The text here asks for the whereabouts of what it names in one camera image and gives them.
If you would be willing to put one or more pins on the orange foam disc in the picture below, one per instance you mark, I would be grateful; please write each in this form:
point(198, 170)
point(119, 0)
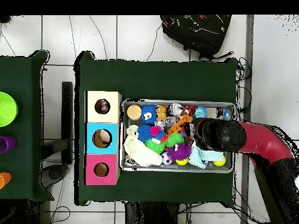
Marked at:
point(133, 112)

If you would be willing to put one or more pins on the purple spiky monster toy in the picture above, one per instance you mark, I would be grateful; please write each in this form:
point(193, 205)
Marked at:
point(181, 151)

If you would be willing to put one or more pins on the cream knitted cloth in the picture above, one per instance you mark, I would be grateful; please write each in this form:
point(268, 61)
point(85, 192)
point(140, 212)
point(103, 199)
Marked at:
point(140, 151)

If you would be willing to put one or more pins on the lime green bowl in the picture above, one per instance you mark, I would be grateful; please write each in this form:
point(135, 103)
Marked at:
point(7, 109)

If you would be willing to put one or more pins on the dark green tablecloth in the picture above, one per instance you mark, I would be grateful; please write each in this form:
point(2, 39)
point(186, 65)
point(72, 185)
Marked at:
point(23, 70)
point(163, 79)

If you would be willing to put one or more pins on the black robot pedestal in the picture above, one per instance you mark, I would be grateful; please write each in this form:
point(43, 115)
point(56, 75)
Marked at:
point(149, 214)

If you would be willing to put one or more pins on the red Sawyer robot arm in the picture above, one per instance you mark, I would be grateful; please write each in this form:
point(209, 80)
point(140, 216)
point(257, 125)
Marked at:
point(264, 142)

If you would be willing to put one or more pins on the orange cup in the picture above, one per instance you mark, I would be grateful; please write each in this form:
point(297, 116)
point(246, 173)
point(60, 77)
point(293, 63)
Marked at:
point(4, 180)

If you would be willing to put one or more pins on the black backpack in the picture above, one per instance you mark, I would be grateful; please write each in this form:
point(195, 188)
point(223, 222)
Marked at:
point(198, 32)

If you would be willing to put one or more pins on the blue spiky toy with eyes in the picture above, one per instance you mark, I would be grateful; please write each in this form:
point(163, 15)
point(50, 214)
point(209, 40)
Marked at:
point(150, 109)

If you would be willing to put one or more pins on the shallow metal mesh bin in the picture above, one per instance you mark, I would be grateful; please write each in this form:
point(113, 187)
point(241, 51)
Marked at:
point(131, 122)

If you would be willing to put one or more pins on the mint green knitted cloth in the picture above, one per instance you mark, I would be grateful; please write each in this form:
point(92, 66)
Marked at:
point(198, 158)

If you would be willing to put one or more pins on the globe print ball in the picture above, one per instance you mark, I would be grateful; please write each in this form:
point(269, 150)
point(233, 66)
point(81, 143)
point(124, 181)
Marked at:
point(200, 113)

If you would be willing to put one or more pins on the silver-top soda can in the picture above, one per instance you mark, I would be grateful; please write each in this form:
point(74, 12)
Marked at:
point(175, 109)

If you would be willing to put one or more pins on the orange plastic tray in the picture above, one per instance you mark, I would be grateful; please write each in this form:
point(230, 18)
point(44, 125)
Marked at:
point(181, 122)

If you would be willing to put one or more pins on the wooden three-hole box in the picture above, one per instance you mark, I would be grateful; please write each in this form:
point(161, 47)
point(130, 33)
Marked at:
point(93, 116)

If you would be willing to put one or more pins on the blue spiky ball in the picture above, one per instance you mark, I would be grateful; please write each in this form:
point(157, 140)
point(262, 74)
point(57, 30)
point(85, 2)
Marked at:
point(144, 133)

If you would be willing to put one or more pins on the dark gray rounded base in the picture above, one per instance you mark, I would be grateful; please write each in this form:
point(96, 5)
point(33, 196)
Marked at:
point(55, 173)

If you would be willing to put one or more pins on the purple cup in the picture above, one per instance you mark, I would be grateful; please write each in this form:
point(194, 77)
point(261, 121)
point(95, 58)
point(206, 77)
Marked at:
point(8, 144)

